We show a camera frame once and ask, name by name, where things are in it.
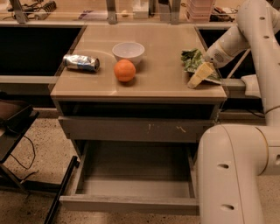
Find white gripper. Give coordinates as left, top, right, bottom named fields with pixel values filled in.
left=187, top=40, right=233, bottom=89

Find green jalapeno chip bag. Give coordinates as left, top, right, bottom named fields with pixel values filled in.
left=181, top=48, right=221, bottom=84

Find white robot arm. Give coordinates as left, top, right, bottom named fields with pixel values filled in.
left=197, top=0, right=280, bottom=224

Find grey drawer cabinet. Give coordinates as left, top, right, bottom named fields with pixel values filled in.
left=51, top=24, right=227, bottom=155

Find closed grey middle drawer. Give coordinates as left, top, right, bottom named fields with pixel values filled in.
left=59, top=116, right=214, bottom=143

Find open grey bottom drawer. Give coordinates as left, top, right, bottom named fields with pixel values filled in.
left=60, top=141, right=199, bottom=215

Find white rod with cap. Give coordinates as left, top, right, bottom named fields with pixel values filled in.
left=227, top=49, right=251, bottom=79

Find pink stacked bins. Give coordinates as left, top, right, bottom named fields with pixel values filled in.
left=185, top=0, right=216, bottom=22

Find white bowl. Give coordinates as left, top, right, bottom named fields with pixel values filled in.
left=112, top=42, right=145, bottom=66

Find orange fruit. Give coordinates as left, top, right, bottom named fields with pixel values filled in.
left=114, top=59, right=136, bottom=82

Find crushed silver soda can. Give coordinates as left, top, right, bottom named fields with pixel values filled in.
left=62, top=54, right=100, bottom=73

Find black chair frame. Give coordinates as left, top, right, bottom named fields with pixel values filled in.
left=0, top=91, right=81, bottom=224

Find black cable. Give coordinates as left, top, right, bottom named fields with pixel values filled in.
left=10, top=134, right=39, bottom=182

